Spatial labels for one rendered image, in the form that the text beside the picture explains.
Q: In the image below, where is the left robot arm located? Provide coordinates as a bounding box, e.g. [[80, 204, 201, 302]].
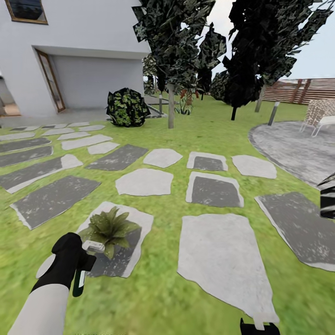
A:
[[7, 232, 105, 335]]

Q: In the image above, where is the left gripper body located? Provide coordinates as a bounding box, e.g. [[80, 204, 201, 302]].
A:
[[77, 251, 97, 272]]

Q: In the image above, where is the insectifuge atomizer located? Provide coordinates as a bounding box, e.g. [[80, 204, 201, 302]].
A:
[[72, 269, 87, 297]]

